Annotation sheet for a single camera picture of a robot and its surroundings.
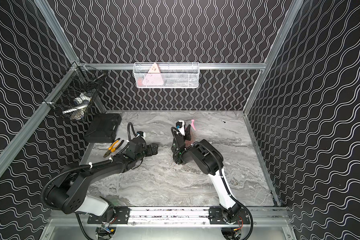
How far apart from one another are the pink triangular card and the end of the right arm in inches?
13.1

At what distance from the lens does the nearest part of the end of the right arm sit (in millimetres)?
768

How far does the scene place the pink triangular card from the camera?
2.94 feet
